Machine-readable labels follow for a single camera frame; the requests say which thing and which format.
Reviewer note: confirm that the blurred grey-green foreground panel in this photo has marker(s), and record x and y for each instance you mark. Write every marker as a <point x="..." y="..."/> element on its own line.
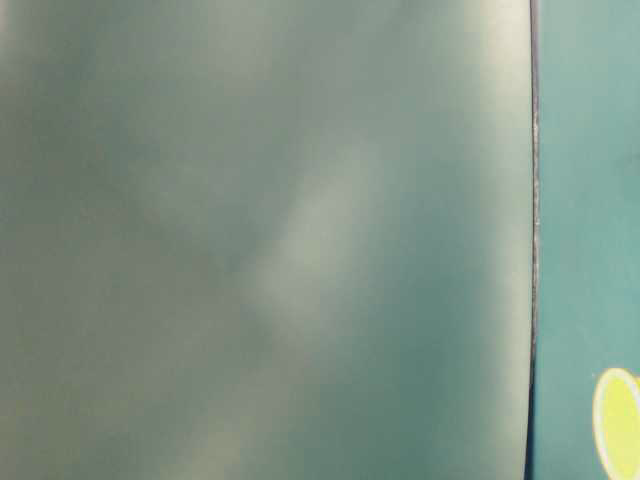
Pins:
<point x="265" y="239"/>

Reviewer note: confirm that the yellow round object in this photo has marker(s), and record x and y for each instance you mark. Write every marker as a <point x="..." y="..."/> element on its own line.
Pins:
<point x="615" y="418"/>

